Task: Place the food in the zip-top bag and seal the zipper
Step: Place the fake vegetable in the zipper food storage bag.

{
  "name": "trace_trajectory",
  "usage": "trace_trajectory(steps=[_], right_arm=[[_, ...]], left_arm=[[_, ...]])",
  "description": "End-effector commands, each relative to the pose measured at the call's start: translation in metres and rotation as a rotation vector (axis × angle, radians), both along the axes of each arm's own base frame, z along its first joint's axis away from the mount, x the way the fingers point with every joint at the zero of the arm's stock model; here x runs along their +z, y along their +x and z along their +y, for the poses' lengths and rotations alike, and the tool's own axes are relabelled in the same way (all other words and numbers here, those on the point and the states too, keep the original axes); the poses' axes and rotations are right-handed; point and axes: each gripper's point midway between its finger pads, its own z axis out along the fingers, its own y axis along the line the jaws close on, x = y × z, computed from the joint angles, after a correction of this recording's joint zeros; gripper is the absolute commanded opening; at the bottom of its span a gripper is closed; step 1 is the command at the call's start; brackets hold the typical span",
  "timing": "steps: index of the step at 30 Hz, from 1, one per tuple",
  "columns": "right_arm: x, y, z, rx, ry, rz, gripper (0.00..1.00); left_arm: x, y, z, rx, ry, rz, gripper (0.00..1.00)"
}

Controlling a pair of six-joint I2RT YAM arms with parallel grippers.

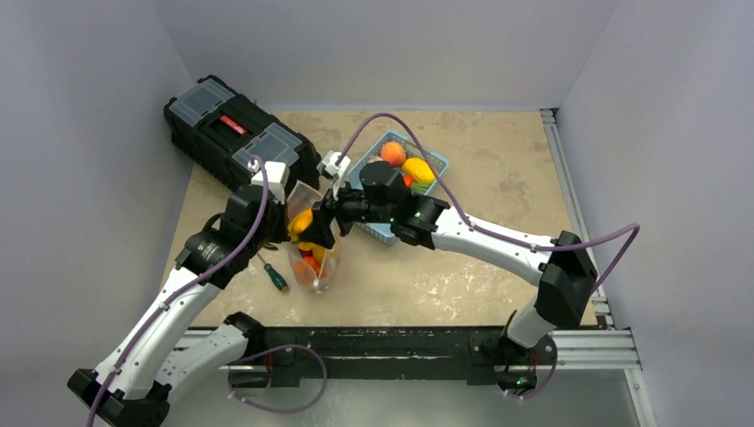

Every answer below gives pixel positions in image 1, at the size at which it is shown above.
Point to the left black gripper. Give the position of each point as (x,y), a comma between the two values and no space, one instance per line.
(281,234)

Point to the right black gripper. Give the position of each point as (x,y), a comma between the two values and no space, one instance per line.
(337,211)

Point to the yellow toy bell pepper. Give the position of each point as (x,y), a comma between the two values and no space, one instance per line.
(299,223)

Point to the clear zip top bag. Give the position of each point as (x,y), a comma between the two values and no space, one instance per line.
(302,197)

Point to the orange toy pumpkin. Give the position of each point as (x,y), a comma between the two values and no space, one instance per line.
(307,272)

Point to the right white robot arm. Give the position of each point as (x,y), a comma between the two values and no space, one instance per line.
(560,268)

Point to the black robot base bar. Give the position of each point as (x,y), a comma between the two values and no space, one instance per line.
(283,356)

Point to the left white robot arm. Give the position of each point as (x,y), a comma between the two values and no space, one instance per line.
(136,384)

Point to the light blue plastic basket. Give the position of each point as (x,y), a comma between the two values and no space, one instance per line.
(382,232)

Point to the black plastic toolbox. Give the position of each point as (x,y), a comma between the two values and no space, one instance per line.
(221,129)

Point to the peach toy fruit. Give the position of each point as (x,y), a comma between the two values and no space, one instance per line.
(393,153)

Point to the green toy vegetable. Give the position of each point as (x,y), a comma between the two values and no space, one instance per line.
(421,187)

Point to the yellow toy lemon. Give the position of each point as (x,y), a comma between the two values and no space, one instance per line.
(419,169)

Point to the black handled pliers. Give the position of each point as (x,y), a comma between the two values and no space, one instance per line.
(271,245)

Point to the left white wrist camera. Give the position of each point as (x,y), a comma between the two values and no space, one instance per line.
(274,173)

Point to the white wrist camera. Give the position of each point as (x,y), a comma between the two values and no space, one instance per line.
(334,166)
(274,173)

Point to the green handled screwdriver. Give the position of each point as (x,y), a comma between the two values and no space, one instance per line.
(275,277)

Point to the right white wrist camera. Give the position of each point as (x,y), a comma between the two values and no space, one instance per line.
(334,166)

